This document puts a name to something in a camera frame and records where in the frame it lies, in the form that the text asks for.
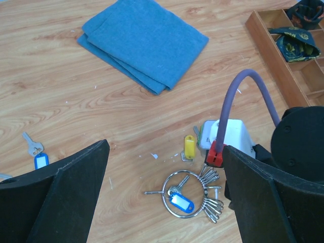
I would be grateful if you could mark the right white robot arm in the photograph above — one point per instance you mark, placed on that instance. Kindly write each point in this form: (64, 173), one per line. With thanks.
(296, 145)

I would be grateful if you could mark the folded blue cloth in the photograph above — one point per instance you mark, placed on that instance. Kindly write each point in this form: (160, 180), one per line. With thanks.
(144, 41)

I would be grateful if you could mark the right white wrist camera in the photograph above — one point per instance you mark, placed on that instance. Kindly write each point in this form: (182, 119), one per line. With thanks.
(236, 135)

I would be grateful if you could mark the wooden compartment tray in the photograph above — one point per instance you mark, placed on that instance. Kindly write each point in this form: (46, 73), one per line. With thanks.
(300, 83)

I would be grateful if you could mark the yellow key tag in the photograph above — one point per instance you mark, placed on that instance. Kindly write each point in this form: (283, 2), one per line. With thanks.
(189, 147)

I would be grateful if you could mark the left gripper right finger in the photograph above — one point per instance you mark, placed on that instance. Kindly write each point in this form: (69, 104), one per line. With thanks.
(271, 205)

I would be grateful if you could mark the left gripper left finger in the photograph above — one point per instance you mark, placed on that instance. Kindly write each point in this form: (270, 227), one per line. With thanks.
(57, 202)

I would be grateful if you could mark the green key tag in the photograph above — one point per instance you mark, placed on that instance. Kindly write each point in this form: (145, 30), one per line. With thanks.
(203, 135)

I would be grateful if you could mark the silver metal keyring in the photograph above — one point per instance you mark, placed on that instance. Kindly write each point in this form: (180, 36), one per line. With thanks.
(197, 187)

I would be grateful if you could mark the light blue key tag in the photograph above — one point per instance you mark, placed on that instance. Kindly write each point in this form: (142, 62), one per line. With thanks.
(41, 160)

